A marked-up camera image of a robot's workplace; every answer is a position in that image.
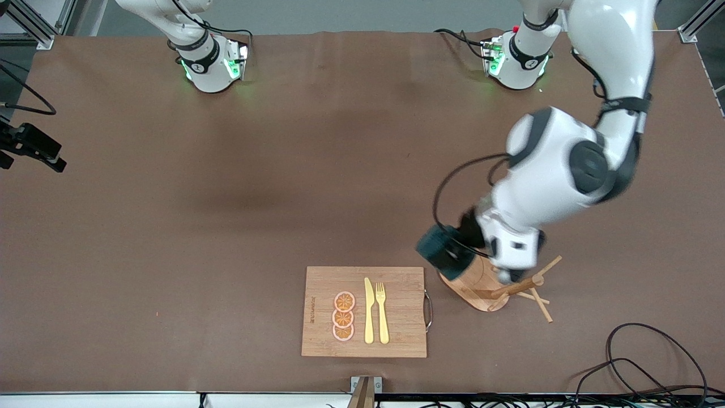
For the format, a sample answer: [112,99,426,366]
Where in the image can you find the dark green cup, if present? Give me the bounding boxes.
[416,224,477,281]

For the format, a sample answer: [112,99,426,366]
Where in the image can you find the wooden mug tree rack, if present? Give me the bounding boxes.
[438,255,563,324]

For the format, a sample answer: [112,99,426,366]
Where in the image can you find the bamboo cutting board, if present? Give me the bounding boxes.
[301,266,428,359]

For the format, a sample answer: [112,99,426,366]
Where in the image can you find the yellow plastic fork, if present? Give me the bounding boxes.
[376,282,390,345]

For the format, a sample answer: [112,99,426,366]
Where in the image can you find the yellow plastic knife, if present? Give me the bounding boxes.
[364,277,375,345]

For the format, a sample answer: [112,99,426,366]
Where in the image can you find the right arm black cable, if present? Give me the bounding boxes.
[0,59,57,116]

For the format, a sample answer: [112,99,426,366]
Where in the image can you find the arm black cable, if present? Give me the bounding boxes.
[0,59,57,116]
[433,153,513,258]

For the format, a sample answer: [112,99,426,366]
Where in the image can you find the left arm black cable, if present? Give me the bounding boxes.
[433,153,513,258]

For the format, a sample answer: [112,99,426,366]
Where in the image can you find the aluminium frame profile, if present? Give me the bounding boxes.
[677,0,725,45]
[0,0,77,50]

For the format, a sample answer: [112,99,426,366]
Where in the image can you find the looped black floor cable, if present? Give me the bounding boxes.
[575,357,655,408]
[605,323,709,408]

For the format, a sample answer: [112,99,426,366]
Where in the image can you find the tangled black cable bundle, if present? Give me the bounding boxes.
[379,393,725,408]

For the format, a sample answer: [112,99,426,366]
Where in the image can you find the metal bracket with post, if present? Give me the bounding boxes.
[348,376,383,408]

